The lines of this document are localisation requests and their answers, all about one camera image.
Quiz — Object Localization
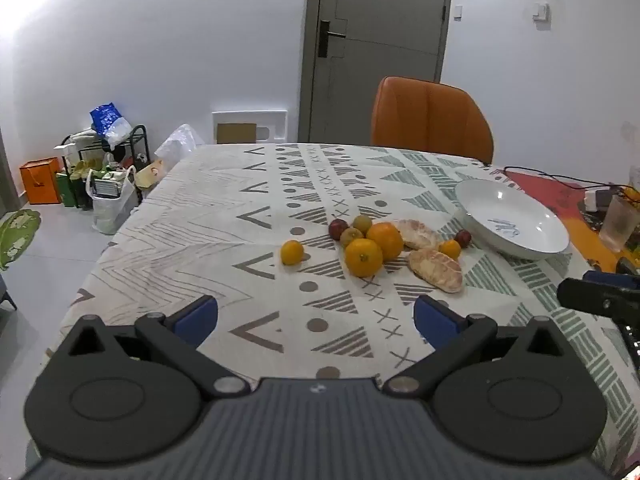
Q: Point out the orange chair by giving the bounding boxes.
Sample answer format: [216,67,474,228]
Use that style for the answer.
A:
[371,76,495,164]

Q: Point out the brown cardboard piece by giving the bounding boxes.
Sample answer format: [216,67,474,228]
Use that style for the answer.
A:
[216,123,258,145]

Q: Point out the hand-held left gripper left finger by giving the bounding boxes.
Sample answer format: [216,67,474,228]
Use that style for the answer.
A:
[65,295,251,402]

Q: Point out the white power adapter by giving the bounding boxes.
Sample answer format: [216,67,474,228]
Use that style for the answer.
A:
[585,190,621,212]

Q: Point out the clear plastic bag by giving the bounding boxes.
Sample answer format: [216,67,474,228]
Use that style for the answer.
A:
[154,123,198,173]

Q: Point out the patterned tablecloth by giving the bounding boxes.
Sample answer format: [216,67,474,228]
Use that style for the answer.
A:
[60,142,640,476]

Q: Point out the white plastic bag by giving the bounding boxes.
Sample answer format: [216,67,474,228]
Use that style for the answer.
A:
[85,165,138,235]

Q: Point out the large orange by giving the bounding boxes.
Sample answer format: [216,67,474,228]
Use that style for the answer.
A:
[345,238,384,278]
[366,222,404,260]

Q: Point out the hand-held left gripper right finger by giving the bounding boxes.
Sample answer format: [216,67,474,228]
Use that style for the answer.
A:
[382,295,568,397]

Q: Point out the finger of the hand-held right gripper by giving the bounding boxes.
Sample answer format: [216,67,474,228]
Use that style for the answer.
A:
[582,257,640,291]
[557,277,640,319]

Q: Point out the green paper bag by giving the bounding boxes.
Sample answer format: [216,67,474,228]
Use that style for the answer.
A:
[55,171,81,208]

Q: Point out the blue plastic bag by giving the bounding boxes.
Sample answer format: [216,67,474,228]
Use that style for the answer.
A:
[90,103,133,148]

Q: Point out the white framed board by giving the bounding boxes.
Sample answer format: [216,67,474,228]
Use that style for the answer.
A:
[212,108,289,146]

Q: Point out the white plate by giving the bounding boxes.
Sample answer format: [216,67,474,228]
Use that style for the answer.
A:
[454,178,571,261]

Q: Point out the green floor mat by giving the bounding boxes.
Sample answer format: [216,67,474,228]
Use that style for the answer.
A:
[0,208,42,272]

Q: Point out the red orange paw print mat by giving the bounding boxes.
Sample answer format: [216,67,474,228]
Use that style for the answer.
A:
[504,170,640,272]

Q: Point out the black door lock handle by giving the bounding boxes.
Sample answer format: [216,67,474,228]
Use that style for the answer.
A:
[318,20,347,58]

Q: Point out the grey door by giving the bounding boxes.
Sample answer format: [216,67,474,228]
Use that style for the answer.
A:
[298,0,455,144]

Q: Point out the black metal rack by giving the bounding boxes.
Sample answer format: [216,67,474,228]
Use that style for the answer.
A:
[61,125,151,176]

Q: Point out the black cable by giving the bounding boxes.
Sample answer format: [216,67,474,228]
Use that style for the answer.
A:
[503,165,628,192]

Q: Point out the orange box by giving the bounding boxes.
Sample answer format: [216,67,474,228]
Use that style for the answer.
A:
[19,157,63,205]

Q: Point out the clear plastic cup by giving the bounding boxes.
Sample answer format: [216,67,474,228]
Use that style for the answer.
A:
[599,194,640,253]

